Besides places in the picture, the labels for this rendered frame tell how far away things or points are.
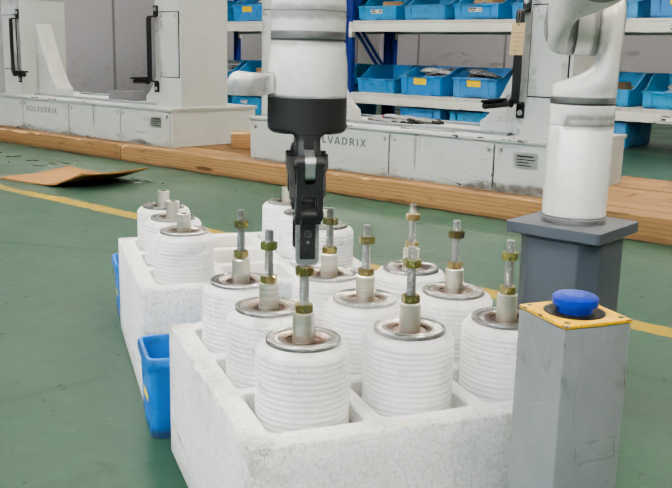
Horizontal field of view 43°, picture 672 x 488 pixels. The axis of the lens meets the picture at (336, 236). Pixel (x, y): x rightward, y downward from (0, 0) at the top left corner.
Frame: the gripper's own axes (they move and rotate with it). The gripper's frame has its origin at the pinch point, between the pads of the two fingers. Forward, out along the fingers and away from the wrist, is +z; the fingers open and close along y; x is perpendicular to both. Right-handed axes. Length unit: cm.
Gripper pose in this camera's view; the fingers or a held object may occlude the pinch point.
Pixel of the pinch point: (304, 242)
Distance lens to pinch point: 84.3
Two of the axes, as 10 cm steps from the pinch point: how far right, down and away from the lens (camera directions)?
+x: -10.0, 0.0, -0.9
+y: -0.9, -2.1, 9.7
